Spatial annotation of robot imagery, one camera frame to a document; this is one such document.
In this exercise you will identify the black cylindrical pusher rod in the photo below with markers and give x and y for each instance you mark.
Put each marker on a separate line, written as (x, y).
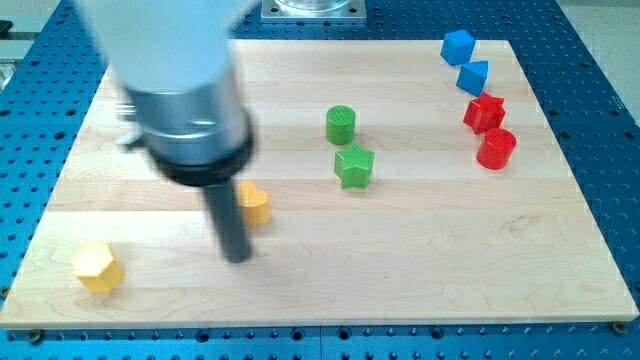
(228, 223)

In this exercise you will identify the yellow heart block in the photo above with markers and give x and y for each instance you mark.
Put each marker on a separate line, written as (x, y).
(254, 204)

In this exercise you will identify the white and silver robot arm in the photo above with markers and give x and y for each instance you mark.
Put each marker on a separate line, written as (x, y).
(174, 61)

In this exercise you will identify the yellow hexagon block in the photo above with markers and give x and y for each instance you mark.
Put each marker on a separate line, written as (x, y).
(96, 267)

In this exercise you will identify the green star block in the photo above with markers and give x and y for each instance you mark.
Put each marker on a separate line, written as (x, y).
(354, 166)

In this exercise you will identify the green cylinder block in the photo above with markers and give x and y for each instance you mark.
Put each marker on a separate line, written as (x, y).
(340, 124)

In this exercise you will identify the light wooden board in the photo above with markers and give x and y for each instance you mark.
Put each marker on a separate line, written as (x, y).
(435, 238)

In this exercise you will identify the red cylinder block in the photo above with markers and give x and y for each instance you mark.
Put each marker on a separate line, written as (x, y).
(496, 148)

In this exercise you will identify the red star block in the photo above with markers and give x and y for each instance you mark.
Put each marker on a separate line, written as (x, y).
(484, 113)

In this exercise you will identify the blue triangle block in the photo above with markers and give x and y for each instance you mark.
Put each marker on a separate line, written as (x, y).
(473, 76)

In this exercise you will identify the blue cube block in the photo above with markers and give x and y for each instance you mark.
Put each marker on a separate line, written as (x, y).
(457, 47)

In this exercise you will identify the blue perforated metal plate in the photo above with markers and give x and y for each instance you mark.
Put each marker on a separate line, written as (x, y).
(46, 101)

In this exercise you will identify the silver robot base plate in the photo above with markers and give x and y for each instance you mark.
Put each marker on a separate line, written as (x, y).
(313, 9)

